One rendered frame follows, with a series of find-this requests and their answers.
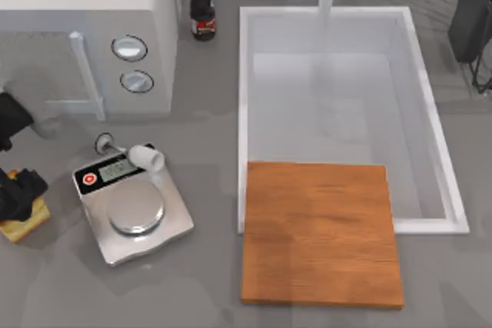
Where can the yellow bread slice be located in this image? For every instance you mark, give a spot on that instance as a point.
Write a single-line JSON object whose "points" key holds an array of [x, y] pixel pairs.
{"points": [[32, 218]]}

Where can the silver kitchen scale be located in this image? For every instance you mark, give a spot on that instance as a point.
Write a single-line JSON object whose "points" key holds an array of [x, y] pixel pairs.
{"points": [[134, 213]]}

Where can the white cylinder with metal stem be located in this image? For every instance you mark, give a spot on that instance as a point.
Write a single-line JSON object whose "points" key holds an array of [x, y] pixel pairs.
{"points": [[148, 158]]}

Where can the small round microwave knob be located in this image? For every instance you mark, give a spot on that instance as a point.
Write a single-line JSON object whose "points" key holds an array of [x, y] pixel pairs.
{"points": [[136, 81]]}

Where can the large round microwave knob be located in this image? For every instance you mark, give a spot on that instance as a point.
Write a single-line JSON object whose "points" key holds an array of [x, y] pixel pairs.
{"points": [[129, 48]]}

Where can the pale microwave oven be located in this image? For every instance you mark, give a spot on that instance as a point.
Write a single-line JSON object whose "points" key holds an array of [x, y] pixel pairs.
{"points": [[161, 74]]}

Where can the dark bottle with red cap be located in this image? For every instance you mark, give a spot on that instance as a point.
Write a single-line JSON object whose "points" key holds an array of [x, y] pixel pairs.
{"points": [[203, 9]]}

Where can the wooden cutting board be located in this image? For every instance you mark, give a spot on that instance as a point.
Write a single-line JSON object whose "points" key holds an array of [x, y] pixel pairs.
{"points": [[321, 236]]}

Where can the white sink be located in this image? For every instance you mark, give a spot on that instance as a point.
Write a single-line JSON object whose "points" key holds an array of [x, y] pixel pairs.
{"points": [[338, 120]]}

